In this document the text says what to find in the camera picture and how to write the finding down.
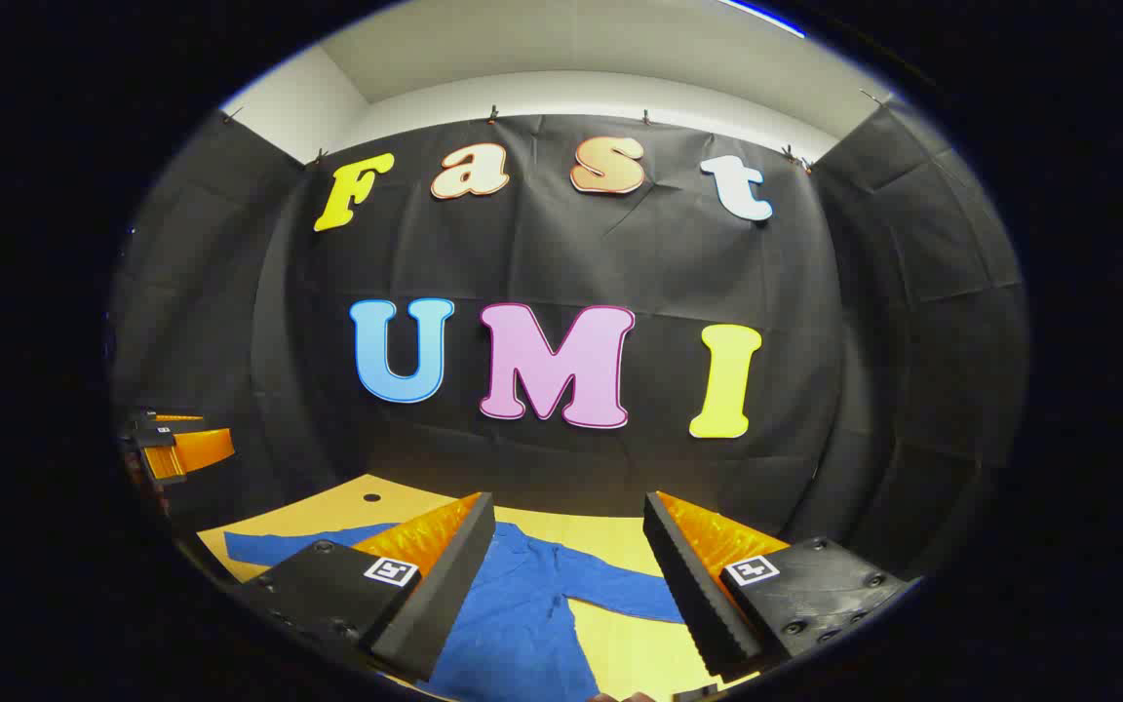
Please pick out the row of small backdrop clips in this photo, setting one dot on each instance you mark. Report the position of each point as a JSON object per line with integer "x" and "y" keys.
{"x": 493, "y": 115}

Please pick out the blue button shirt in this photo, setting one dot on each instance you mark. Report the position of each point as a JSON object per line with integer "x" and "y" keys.
{"x": 513, "y": 624}

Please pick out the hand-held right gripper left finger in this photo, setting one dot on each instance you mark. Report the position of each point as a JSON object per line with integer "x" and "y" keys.
{"x": 445, "y": 595}

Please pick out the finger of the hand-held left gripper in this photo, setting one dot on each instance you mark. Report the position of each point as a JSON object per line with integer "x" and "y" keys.
{"x": 196, "y": 448}
{"x": 172, "y": 419}

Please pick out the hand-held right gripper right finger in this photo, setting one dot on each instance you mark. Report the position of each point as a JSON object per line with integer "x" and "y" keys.
{"x": 693, "y": 595}

